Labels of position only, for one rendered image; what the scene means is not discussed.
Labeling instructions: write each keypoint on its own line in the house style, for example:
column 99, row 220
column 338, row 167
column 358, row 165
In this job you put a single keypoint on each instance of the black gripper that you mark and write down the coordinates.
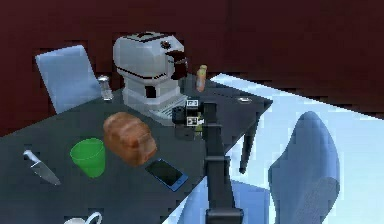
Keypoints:
column 180, row 116

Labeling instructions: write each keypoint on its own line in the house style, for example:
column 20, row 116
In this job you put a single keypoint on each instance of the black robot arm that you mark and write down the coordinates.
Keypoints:
column 217, row 173

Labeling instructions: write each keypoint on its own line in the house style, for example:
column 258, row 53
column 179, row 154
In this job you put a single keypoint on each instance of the tan pepper shaker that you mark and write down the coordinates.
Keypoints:
column 201, row 80

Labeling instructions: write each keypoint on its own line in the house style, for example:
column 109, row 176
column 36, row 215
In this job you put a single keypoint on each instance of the brown bread loaf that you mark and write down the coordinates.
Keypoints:
column 128, row 138

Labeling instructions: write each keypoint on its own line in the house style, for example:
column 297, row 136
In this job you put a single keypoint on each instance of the blue mobile phone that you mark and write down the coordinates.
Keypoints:
column 166, row 174

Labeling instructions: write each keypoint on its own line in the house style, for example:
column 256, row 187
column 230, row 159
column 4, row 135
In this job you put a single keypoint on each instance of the silver coffee machine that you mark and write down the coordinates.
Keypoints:
column 143, row 63

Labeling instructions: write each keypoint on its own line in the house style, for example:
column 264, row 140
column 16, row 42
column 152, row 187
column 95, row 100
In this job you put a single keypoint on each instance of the small silver flat object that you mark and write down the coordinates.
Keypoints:
column 244, row 99

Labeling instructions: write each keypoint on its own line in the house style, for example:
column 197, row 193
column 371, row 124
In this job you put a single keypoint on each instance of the silver salt shaker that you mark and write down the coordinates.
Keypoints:
column 105, row 88

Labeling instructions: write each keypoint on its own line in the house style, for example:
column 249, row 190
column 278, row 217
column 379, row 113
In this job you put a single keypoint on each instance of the green cup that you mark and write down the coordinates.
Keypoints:
column 89, row 160

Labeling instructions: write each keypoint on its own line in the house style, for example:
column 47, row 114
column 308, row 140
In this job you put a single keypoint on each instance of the pale blue chair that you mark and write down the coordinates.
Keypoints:
column 66, row 76

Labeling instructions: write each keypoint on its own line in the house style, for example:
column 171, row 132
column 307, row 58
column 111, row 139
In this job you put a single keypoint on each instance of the dark grey table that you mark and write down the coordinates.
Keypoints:
column 83, row 200

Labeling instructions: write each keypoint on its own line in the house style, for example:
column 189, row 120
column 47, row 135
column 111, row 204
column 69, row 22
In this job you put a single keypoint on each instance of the white mug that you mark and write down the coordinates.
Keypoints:
column 78, row 221

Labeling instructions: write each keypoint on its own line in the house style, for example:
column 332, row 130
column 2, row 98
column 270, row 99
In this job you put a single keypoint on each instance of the silver kitchen knife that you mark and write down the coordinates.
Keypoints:
column 41, row 168

